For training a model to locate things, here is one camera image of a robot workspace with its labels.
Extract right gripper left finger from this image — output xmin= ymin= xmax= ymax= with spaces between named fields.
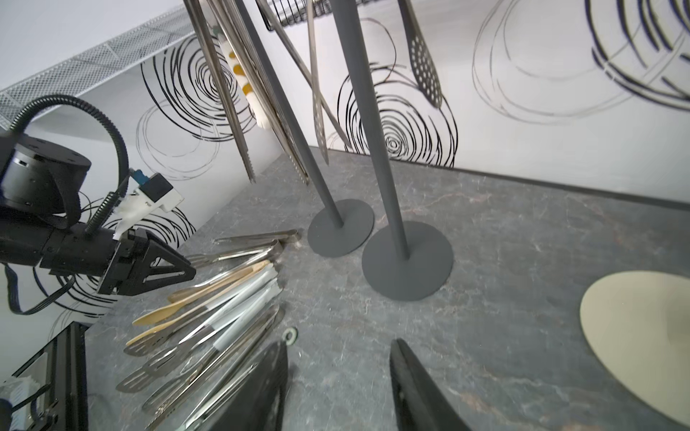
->
xmin=210 ymin=341 xmax=289 ymax=431

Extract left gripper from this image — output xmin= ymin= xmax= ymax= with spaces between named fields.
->
xmin=1 ymin=134 xmax=197 ymax=296

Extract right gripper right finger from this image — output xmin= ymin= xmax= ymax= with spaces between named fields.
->
xmin=389 ymin=339 xmax=470 ymax=431

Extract dark grey rack stand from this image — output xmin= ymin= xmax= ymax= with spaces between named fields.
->
xmin=230 ymin=1 xmax=374 ymax=258
xmin=332 ymin=1 xmax=454 ymax=302

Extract white handled steel tongs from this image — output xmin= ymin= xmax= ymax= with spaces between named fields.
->
xmin=216 ymin=32 xmax=271 ymax=130

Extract perforated steel tongs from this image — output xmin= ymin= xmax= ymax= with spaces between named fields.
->
xmin=398 ymin=0 xmax=443 ymax=110

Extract green tipped tongs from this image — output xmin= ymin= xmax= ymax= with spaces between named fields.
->
xmin=179 ymin=327 xmax=298 ymax=430

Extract slim steel tweezers tongs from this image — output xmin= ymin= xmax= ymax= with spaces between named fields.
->
xmin=142 ymin=303 xmax=285 ymax=430

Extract cream rack stand rear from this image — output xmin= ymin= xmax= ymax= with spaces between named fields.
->
xmin=580 ymin=270 xmax=689 ymax=427

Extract white wire shelf basket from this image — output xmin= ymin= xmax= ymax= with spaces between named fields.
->
xmin=1 ymin=6 xmax=192 ymax=129

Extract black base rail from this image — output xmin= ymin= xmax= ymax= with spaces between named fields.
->
xmin=1 ymin=321 xmax=88 ymax=431

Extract black wire basket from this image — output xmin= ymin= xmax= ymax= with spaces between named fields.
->
xmin=256 ymin=0 xmax=332 ymax=32

